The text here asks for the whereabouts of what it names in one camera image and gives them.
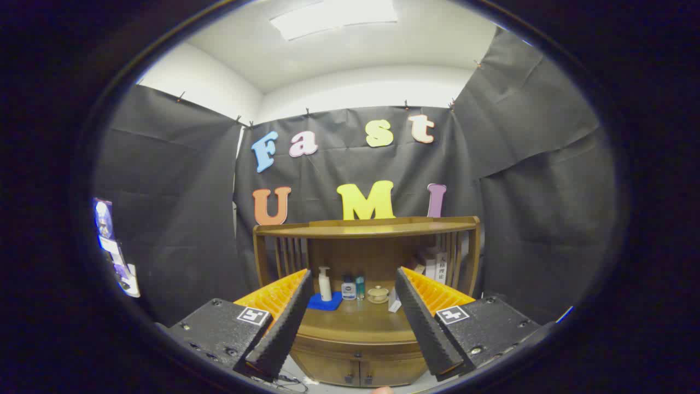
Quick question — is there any wooden cabinet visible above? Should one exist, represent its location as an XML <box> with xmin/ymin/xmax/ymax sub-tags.
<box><xmin>253</xmin><ymin>216</ymin><xmax>481</xmax><ymax>388</ymax></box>

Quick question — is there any ceiling light panel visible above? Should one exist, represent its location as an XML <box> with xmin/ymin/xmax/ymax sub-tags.
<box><xmin>269</xmin><ymin>0</ymin><xmax>398</xmax><ymax>42</ymax></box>

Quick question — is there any blue folded cloth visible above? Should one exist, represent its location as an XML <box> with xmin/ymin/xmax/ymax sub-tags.
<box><xmin>306</xmin><ymin>292</ymin><xmax>343</xmax><ymax>312</ymax></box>

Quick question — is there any purple and white book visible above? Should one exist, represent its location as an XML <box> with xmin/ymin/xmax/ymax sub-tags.
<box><xmin>388</xmin><ymin>263</ymin><xmax>428</xmax><ymax>314</ymax></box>

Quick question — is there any black floor cable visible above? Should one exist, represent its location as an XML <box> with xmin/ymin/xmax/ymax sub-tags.
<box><xmin>271</xmin><ymin>374</ymin><xmax>310</xmax><ymax>393</ymax></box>

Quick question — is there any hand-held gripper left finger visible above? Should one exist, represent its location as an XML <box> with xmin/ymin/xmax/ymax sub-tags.
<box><xmin>156</xmin><ymin>268</ymin><xmax>315</xmax><ymax>381</ymax></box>

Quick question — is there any wooden cabinet door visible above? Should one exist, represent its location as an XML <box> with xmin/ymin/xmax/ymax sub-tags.
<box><xmin>294</xmin><ymin>353</ymin><xmax>360</xmax><ymax>387</ymax></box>

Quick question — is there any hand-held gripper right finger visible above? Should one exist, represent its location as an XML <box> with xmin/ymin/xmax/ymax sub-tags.
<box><xmin>395</xmin><ymin>266</ymin><xmax>553</xmax><ymax>377</ymax></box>

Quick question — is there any wooden countertop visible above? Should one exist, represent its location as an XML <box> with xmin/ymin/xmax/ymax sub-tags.
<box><xmin>295</xmin><ymin>290</ymin><xmax>423</xmax><ymax>345</ymax></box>

